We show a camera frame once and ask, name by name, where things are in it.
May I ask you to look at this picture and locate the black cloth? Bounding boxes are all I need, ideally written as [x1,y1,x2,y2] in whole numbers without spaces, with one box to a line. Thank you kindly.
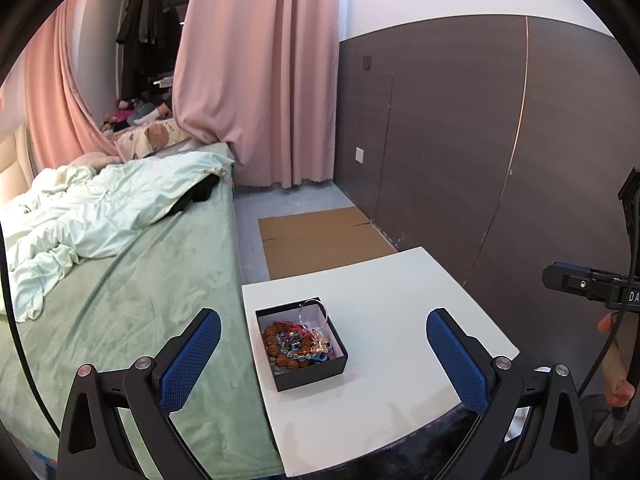
[172,174,221,213]

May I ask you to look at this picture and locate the bear print pillow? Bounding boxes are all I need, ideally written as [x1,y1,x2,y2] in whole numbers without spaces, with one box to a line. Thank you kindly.
[112,119,201,161]

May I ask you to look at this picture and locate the person's right hand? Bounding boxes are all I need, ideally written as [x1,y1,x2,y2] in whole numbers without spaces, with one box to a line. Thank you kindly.
[596,311,637,409]

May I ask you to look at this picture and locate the blue braided bracelet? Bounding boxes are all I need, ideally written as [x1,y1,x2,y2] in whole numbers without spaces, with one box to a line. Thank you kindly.
[282,332,332,365]

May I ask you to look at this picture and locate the silver bangle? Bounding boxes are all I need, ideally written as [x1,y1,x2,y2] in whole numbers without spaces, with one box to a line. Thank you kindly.
[298,299,331,333]

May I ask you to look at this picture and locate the pink blanket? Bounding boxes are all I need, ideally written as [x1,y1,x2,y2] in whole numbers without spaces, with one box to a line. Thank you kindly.
[70,151,121,168]

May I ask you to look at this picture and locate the brown walnut bead bracelet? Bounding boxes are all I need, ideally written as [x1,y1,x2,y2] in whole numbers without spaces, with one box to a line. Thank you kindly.
[261,322,306,372]

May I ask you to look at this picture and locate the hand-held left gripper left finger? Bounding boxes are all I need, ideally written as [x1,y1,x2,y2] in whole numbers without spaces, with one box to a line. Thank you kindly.
[56,307,222,480]

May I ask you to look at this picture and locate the hanging dark clothes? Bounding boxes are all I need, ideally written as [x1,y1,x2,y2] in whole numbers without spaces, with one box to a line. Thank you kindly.
[116,0,183,106]

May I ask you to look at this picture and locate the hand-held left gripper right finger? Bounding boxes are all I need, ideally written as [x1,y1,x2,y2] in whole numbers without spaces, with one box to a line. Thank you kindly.
[425,307,594,480]

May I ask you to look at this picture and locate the pile of plush toys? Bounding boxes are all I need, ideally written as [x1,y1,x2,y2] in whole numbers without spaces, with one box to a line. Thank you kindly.
[100,99,173,136]

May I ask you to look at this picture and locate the beige bed headboard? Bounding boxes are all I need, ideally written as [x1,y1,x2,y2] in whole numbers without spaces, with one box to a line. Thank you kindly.
[0,122,36,196]

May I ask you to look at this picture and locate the pale green quilt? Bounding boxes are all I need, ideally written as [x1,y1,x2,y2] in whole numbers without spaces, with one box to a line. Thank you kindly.
[0,150,236,323]

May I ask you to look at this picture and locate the bed with green blanket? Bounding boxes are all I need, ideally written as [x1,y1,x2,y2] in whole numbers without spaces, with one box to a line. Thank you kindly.
[0,142,286,480]

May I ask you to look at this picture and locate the pink curtain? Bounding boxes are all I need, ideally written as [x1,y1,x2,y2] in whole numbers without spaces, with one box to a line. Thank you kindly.
[172,0,341,190]
[22,0,118,158]

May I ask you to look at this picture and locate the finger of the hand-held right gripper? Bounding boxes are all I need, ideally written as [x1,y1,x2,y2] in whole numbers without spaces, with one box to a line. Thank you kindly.
[542,261,626,306]

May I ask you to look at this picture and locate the black jewelry box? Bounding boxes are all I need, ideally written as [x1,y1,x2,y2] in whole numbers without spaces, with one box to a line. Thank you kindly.
[255,299,349,393]

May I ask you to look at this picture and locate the flat cardboard sheet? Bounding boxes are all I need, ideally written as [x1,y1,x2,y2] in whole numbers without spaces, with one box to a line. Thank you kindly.
[257,206,398,281]

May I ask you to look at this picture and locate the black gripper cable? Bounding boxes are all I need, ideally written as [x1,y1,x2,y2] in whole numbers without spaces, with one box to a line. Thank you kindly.
[577,199,632,441]

